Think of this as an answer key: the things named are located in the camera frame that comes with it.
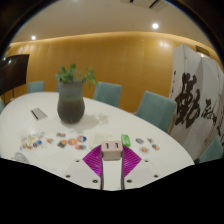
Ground potted plant in grey vase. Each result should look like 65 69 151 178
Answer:
54 63 98 125

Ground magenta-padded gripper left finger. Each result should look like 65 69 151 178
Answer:
64 145 105 191

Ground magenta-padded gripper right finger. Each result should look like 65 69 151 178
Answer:
121 145 161 191

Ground black television screen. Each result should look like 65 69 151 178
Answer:
0 53 30 98

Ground dark square sunset sticker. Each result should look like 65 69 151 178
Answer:
56 139 68 149

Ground dark blue round sticker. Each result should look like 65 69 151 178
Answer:
76 134 88 143

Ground small white charger block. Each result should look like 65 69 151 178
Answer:
100 140 124 162

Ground ceiling air vent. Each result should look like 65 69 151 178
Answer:
119 0 171 13

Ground white calligraphy folding screen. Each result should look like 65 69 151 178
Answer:
169 44 224 161

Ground teal chairs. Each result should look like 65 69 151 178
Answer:
0 80 224 164

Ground green small packet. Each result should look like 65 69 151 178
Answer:
120 134 132 148

